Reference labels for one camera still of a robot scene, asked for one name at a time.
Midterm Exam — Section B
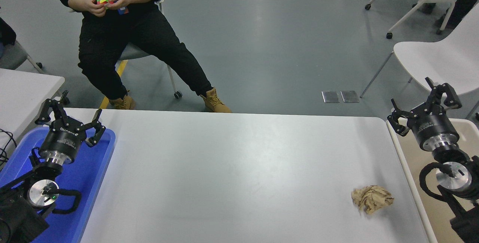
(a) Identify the thin black cable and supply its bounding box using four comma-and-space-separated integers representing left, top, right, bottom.
0, 128, 17, 167

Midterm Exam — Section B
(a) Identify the white side table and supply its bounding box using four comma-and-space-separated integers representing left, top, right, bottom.
0, 68, 65, 150

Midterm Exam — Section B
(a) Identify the person in dark clothing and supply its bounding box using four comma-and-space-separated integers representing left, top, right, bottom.
0, 16, 17, 58

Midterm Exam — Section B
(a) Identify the person's right hand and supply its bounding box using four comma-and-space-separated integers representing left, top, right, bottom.
75, 0, 107, 17

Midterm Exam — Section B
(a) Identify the grey wheeled chair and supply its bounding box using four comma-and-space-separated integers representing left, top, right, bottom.
119, 0, 183, 99

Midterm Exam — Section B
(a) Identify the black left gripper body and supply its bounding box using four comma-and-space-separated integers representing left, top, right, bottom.
39, 121, 88, 159

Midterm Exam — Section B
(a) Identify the white shell chair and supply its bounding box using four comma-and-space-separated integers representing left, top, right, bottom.
360, 4, 479, 120

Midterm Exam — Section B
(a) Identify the tan paper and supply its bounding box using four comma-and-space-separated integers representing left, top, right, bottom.
351, 185, 394, 215

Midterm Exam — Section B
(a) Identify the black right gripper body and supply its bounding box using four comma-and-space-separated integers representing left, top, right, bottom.
407, 112, 460, 147

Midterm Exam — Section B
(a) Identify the seated person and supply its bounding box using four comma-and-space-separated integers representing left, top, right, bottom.
51, 0, 232, 113

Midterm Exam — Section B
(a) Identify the blue plastic tray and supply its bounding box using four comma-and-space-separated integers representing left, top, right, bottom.
0, 126, 116, 243

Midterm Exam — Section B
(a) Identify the grey padded chair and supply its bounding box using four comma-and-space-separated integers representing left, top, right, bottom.
0, 40, 43, 74

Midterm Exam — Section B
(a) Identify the large pale beige bin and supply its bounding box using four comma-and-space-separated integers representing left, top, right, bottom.
386, 117, 479, 243

